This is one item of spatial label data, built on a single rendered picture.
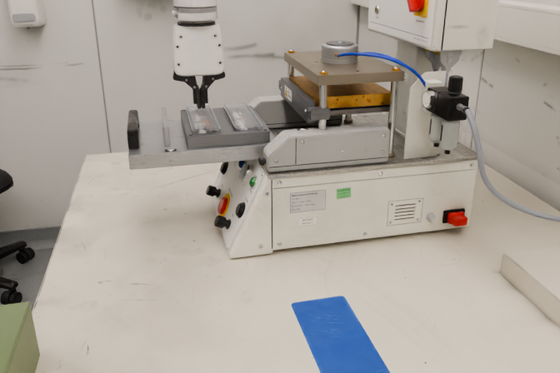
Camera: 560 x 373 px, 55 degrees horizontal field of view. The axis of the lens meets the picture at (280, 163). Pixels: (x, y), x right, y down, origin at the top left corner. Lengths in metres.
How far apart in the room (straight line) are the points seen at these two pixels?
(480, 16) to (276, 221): 0.56
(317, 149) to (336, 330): 0.34
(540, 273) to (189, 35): 0.78
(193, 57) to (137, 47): 1.44
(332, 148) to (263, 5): 1.56
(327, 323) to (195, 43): 0.58
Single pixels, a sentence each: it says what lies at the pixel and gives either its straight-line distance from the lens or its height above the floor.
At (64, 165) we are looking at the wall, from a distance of 2.70.
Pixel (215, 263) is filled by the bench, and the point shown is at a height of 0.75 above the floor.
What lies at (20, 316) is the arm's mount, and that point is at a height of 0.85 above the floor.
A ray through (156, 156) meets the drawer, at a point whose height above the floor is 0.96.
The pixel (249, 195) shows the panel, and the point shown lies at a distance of 1.10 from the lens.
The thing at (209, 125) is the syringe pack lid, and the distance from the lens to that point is 1.09.
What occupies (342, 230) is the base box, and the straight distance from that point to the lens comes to 1.14.
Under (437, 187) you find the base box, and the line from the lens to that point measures 1.18.
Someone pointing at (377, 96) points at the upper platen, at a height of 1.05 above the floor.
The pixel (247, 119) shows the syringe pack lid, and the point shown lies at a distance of 1.13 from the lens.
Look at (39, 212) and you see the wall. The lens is 2.82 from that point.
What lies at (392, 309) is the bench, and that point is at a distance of 0.99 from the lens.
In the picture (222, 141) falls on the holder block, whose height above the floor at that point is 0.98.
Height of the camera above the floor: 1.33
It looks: 21 degrees down
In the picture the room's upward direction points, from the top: straight up
